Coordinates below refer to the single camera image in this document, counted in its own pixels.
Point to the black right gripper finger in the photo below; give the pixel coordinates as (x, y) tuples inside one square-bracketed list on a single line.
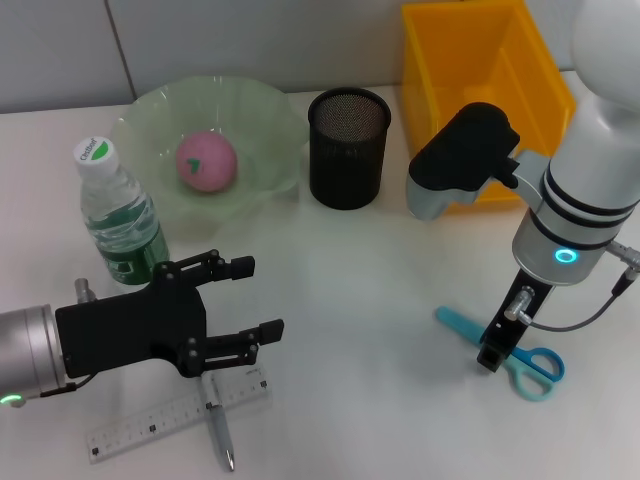
[(492, 359)]

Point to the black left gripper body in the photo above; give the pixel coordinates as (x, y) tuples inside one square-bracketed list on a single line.
[(130, 325)]

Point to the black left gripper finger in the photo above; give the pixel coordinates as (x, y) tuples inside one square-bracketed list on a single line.
[(272, 330), (244, 266)]

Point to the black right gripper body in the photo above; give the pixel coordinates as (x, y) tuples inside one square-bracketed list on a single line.
[(500, 335)]

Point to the pink peach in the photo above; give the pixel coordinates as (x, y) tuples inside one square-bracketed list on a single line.
[(210, 165)]

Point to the clear green-label water bottle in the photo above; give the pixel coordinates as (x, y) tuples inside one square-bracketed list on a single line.
[(120, 215)]

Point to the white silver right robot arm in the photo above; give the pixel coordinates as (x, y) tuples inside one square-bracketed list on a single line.
[(590, 150)]

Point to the blue scissors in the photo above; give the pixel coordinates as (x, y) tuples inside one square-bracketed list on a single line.
[(537, 380)]

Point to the clear plastic ruler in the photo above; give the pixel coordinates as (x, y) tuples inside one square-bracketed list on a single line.
[(130, 432)]

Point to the grey white pen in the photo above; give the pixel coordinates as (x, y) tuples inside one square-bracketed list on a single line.
[(222, 435)]

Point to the translucent green fruit plate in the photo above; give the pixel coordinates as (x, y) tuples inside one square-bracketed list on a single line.
[(265, 125)]

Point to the black mesh pen holder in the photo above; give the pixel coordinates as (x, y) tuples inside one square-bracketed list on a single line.
[(345, 165)]

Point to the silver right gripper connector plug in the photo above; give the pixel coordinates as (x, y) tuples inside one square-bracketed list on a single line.
[(517, 304)]

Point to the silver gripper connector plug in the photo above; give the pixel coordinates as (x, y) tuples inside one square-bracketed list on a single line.
[(85, 290), (517, 304)]

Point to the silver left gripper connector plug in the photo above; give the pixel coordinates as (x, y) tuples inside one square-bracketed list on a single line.
[(85, 290)]

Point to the yellow plastic bin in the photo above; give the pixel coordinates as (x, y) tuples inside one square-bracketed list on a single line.
[(450, 50)]

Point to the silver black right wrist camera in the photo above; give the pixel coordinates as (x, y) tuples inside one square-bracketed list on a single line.
[(465, 145)]

